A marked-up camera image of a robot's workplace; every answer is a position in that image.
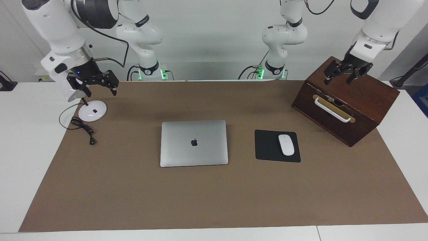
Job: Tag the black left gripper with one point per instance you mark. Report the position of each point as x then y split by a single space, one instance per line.
356 63

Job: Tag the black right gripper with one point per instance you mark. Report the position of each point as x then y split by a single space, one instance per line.
87 72

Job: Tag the silver grey laptop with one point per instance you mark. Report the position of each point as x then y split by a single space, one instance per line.
194 157

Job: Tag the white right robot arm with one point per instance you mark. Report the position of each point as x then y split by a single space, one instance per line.
50 26

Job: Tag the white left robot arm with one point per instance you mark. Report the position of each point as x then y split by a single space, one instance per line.
384 23

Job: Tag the dark brown wooden box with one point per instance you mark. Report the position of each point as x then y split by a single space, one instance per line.
364 90

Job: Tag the white desk lamp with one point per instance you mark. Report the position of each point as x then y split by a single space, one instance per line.
92 112

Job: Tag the black tripod leg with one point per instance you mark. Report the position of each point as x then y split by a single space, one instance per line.
409 72

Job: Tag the blue object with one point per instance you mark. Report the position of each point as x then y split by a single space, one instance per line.
422 100

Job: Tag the black stand foot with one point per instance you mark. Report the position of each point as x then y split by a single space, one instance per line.
6 83

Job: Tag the white computer mouse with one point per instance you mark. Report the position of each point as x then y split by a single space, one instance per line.
286 145

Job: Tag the black mouse pad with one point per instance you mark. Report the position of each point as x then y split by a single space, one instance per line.
265 147

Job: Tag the brown table mat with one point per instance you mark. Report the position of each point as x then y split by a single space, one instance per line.
200 201

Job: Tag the white wall socket box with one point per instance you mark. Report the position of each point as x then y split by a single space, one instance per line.
42 75

